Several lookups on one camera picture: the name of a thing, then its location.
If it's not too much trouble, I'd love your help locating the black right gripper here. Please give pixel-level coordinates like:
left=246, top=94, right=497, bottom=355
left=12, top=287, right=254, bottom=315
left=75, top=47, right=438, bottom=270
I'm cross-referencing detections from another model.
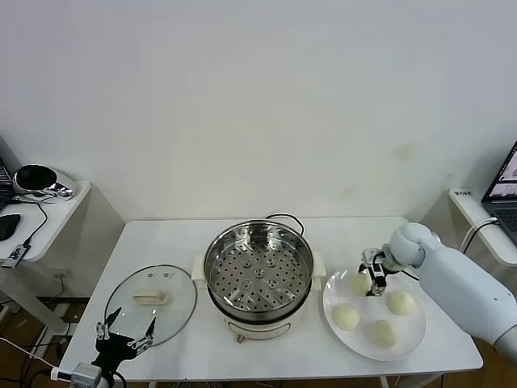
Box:
left=358, top=249, right=399, bottom=298

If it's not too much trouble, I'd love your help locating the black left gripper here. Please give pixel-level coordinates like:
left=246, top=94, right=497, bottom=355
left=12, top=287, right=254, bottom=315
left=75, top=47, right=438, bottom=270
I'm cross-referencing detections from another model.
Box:
left=93, top=307, right=157, bottom=371

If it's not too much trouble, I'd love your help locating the white steamed baozi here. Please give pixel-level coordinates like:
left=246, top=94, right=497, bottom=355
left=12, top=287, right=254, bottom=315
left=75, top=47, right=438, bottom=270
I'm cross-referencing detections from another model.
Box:
left=369, top=319, right=399, bottom=349
left=386, top=289, right=418, bottom=318
left=349, top=273, right=372, bottom=297
left=331, top=303, right=361, bottom=332

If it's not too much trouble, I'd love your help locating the stainless steel steamer basket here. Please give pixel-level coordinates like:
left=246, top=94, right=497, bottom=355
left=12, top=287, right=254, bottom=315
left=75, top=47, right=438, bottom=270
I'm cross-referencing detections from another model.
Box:
left=203, top=219, right=314, bottom=314

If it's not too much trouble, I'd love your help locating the stainless steel steamer pot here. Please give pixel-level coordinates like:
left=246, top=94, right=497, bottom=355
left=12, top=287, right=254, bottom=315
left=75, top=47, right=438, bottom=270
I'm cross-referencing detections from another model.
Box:
left=191, top=252, right=327, bottom=340

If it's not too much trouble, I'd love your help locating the round glass pot lid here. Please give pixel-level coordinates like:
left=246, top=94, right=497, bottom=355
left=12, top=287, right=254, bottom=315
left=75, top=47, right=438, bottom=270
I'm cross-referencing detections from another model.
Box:
left=103, top=264, right=199, bottom=349

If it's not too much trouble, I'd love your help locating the white round plate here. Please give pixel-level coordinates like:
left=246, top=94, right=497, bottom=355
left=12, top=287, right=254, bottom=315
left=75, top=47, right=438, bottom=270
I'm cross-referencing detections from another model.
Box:
left=322, top=264, right=428, bottom=362

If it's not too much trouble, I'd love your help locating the grey usb adapter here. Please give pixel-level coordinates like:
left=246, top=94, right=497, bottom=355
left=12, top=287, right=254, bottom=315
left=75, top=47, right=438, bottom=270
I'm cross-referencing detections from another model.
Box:
left=1, top=243, right=32, bottom=269

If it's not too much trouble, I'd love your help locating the white side table with mouse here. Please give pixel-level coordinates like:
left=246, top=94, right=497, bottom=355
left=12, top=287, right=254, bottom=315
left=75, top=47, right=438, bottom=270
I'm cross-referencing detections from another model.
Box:
left=0, top=179, right=124, bottom=339

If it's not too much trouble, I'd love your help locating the black computer mouse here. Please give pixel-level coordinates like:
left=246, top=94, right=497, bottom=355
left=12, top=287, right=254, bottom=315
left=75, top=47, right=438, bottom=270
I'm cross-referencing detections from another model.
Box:
left=0, top=213, right=23, bottom=243

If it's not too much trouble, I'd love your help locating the laptop with bright screen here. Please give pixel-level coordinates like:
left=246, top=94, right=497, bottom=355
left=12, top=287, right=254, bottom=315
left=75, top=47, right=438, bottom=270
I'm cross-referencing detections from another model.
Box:
left=481, top=140, right=517, bottom=239

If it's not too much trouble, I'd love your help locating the laptop with dark screen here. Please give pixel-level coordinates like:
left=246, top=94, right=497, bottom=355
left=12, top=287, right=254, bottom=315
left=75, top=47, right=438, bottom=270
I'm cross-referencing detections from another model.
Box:
left=0, top=155, right=17, bottom=211

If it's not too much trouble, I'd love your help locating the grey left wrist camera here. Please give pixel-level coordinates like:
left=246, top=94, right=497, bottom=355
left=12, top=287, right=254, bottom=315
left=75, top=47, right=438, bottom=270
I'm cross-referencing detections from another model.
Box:
left=51, top=362, right=102, bottom=385

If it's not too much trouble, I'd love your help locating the black pot power cord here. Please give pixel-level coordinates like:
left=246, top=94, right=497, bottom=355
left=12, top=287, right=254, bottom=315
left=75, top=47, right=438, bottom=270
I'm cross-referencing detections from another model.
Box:
left=265, top=213, right=305, bottom=237

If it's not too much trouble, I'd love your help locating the white laptop cable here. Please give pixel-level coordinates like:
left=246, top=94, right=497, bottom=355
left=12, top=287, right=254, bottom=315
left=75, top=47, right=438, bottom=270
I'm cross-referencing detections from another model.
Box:
left=461, top=217, right=498, bottom=255

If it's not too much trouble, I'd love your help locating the thin black desk cable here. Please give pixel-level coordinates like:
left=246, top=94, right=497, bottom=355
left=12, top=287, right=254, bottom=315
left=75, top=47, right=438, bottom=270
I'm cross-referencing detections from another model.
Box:
left=11, top=196, right=48, bottom=248

